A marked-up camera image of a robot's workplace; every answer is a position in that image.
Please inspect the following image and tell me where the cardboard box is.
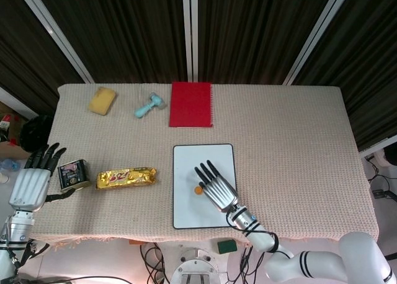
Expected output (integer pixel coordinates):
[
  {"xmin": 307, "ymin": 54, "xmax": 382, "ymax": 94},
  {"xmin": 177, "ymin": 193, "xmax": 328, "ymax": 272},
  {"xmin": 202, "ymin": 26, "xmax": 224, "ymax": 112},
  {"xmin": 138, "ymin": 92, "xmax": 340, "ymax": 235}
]
[{"xmin": 0, "ymin": 101, "xmax": 35, "ymax": 160}]

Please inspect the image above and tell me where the white aluminium frame rail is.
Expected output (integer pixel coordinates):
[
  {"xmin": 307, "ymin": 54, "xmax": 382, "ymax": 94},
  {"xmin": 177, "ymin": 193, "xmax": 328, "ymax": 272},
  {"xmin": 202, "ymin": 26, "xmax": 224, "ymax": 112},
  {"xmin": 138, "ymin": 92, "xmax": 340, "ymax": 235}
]
[
  {"xmin": 0, "ymin": 87, "xmax": 40, "ymax": 120},
  {"xmin": 359, "ymin": 136, "xmax": 397, "ymax": 158}
]

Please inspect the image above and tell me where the beige waffle tablecloth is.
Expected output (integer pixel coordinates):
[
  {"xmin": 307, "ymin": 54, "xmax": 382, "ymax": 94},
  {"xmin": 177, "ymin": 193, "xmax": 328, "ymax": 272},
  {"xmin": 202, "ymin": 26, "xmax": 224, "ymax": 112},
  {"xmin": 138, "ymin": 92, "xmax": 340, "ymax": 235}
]
[{"xmin": 30, "ymin": 82, "xmax": 380, "ymax": 251}]

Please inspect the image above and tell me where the white device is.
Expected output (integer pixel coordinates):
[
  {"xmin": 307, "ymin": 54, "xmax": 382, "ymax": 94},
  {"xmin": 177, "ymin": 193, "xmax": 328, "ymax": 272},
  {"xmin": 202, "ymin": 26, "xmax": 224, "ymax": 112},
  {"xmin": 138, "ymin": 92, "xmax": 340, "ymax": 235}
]
[{"xmin": 375, "ymin": 146, "xmax": 397, "ymax": 167}]

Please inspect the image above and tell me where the light blue toy hammer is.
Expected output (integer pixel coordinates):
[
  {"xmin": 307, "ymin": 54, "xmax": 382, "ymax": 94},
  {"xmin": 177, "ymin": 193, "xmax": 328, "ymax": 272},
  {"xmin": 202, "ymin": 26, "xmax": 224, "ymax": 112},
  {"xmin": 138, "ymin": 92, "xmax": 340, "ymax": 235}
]
[{"xmin": 133, "ymin": 92, "xmax": 166, "ymax": 119}]

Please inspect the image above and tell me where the red spiral notebook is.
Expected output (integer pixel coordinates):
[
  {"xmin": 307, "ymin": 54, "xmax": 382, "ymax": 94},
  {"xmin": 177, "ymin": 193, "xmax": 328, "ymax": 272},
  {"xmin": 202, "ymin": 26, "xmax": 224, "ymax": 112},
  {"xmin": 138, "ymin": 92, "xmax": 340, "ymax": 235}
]
[{"xmin": 168, "ymin": 81, "xmax": 215, "ymax": 129}]

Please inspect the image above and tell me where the black cable bundle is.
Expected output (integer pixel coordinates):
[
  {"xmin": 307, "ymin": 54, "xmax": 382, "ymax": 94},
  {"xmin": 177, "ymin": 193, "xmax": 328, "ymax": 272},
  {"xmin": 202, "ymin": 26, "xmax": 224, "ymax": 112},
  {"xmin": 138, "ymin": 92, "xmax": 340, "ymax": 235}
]
[
  {"xmin": 138, "ymin": 242, "xmax": 170, "ymax": 284},
  {"xmin": 365, "ymin": 156, "xmax": 397, "ymax": 202},
  {"xmin": 228, "ymin": 240, "xmax": 268, "ymax": 284}
]

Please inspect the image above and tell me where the black pleated curtain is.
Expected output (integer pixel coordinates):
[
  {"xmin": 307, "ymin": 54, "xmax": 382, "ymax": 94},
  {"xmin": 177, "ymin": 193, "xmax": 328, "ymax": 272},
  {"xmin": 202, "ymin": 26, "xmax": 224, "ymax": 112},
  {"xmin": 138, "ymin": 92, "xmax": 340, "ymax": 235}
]
[
  {"xmin": 197, "ymin": 0, "xmax": 338, "ymax": 85},
  {"xmin": 293, "ymin": 0, "xmax": 397, "ymax": 152},
  {"xmin": 32, "ymin": 0, "xmax": 189, "ymax": 84},
  {"xmin": 0, "ymin": 0, "xmax": 86, "ymax": 110}
]

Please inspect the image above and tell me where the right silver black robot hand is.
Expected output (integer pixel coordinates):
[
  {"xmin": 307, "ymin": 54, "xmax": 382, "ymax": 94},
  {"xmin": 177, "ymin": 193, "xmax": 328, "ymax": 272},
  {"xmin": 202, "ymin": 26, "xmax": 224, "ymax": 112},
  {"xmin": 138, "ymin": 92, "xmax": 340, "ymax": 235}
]
[{"xmin": 194, "ymin": 160, "xmax": 240, "ymax": 213}]

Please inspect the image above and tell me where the black furry object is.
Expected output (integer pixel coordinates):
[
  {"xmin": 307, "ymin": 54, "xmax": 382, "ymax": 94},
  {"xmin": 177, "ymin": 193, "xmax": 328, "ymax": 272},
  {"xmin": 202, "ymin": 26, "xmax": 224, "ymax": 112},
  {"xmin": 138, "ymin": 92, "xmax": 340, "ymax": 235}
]
[{"xmin": 19, "ymin": 114, "xmax": 54, "ymax": 153}]

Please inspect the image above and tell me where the yellow sponge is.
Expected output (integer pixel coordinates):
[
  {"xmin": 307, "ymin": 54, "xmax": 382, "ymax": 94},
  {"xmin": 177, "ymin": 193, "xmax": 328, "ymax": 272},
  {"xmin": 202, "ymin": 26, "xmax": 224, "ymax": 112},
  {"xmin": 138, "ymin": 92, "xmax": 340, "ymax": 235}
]
[{"xmin": 87, "ymin": 86, "xmax": 117, "ymax": 115}]

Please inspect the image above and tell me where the white board with black rim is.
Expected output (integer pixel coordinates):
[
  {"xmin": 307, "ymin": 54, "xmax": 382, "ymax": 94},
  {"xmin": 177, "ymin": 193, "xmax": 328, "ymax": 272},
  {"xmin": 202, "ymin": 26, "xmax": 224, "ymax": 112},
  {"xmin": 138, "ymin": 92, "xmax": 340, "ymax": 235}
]
[{"xmin": 172, "ymin": 143, "xmax": 241, "ymax": 229}]

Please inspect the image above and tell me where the white aluminium frame post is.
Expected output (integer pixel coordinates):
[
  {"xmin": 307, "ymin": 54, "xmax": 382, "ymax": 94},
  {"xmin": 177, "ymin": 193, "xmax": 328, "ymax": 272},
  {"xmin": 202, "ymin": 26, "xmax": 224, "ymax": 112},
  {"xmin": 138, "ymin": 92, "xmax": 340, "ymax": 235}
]
[
  {"xmin": 282, "ymin": 0, "xmax": 350, "ymax": 86},
  {"xmin": 17, "ymin": 0, "xmax": 94, "ymax": 84},
  {"xmin": 182, "ymin": 0, "xmax": 200, "ymax": 82}
]

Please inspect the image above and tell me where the gold foil snack packet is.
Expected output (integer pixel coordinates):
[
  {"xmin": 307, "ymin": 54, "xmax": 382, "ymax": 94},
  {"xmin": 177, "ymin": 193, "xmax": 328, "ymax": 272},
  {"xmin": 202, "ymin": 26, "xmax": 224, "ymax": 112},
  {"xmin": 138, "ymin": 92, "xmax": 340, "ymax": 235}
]
[{"xmin": 95, "ymin": 166, "xmax": 158, "ymax": 190}]

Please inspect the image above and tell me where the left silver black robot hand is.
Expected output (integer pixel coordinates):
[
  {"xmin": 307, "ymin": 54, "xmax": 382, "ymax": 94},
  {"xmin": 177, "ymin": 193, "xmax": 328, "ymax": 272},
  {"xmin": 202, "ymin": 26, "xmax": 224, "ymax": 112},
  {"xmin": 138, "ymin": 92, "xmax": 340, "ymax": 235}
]
[{"xmin": 8, "ymin": 143, "xmax": 76, "ymax": 213}]

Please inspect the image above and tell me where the green block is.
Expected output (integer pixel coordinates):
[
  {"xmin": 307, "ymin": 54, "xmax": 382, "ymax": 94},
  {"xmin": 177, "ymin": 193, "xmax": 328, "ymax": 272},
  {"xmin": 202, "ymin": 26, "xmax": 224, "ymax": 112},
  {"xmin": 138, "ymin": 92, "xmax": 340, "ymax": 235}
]
[{"xmin": 216, "ymin": 239, "xmax": 237, "ymax": 254}]

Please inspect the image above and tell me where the white robot torso base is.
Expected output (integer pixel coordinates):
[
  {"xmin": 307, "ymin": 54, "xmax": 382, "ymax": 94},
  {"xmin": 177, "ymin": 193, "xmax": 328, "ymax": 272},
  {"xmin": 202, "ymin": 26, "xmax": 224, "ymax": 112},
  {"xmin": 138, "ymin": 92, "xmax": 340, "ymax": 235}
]
[{"xmin": 161, "ymin": 239, "xmax": 232, "ymax": 284}]

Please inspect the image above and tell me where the black tin can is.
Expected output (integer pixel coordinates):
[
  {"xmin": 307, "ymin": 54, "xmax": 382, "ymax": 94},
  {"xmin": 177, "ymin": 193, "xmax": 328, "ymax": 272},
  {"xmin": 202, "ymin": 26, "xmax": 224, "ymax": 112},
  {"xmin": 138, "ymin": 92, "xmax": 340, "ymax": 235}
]
[{"xmin": 57, "ymin": 159, "xmax": 91, "ymax": 193}]

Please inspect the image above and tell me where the pale blue plastic item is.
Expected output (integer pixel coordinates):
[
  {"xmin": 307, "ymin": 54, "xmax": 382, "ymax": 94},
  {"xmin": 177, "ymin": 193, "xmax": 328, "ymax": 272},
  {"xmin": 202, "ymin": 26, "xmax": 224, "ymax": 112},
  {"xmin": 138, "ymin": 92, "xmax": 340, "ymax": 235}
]
[{"xmin": 0, "ymin": 159, "xmax": 21, "ymax": 173}]

